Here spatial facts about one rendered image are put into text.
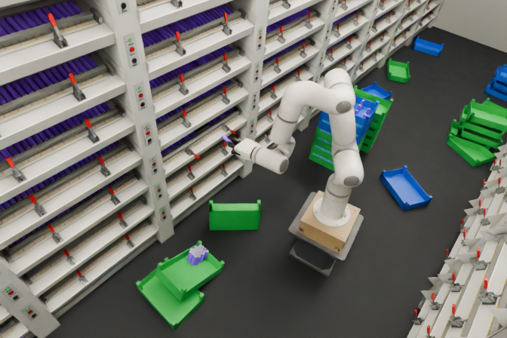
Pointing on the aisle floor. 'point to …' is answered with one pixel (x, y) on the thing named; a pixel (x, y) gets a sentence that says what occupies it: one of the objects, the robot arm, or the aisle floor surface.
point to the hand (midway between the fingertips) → (232, 143)
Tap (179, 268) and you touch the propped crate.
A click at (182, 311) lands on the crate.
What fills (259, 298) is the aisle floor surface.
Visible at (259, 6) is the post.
